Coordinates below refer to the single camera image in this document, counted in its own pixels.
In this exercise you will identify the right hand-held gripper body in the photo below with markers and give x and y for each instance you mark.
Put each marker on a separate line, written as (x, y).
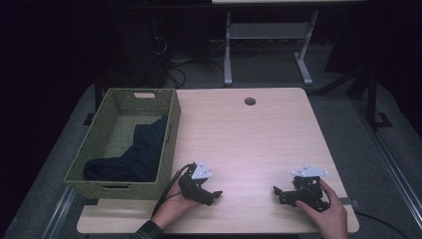
(307, 189)

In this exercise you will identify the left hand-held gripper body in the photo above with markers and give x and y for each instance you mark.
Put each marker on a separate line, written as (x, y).
(190, 186)

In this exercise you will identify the person's left hand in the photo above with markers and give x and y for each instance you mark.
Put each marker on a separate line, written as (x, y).
(172, 207)

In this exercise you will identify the person's right hand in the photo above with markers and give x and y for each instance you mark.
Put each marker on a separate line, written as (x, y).
(331, 219)

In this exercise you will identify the dark navy cloth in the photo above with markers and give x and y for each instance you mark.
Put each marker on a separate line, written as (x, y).
(142, 152)

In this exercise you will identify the green woven basket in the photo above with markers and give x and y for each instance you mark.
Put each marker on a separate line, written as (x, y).
(99, 132)

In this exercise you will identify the black metal stand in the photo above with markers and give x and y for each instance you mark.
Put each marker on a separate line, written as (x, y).
(373, 99)

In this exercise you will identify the metal floor rail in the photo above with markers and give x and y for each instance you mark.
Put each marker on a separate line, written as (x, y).
(59, 212)
(391, 166)

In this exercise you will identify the white metal table frame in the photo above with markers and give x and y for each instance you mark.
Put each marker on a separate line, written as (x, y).
(265, 30)

